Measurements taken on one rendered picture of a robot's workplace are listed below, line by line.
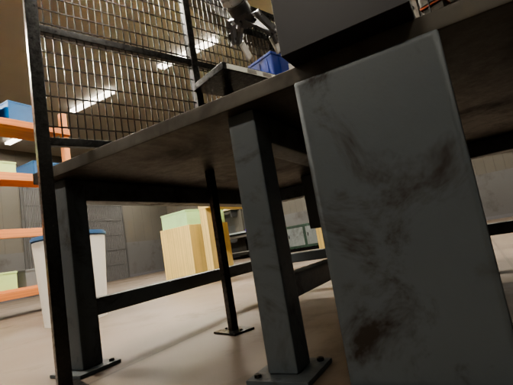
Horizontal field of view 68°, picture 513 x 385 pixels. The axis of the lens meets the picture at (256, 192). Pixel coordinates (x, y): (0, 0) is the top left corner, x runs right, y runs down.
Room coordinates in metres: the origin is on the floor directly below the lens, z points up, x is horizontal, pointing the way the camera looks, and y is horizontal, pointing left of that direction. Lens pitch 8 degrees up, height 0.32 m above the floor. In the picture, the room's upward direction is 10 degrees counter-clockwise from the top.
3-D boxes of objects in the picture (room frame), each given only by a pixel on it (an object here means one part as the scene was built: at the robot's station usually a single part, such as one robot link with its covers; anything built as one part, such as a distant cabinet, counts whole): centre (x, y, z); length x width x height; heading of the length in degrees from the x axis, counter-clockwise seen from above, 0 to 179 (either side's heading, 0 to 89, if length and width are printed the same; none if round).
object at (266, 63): (1.75, -0.22, 1.10); 0.30 x 0.17 x 0.13; 133
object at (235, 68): (1.75, -0.21, 1.02); 0.90 x 0.22 x 0.03; 132
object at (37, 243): (2.85, 1.46, 0.32); 0.52 x 0.52 x 0.63
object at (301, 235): (10.33, -1.19, 0.33); 1.68 x 1.54 x 0.66; 61
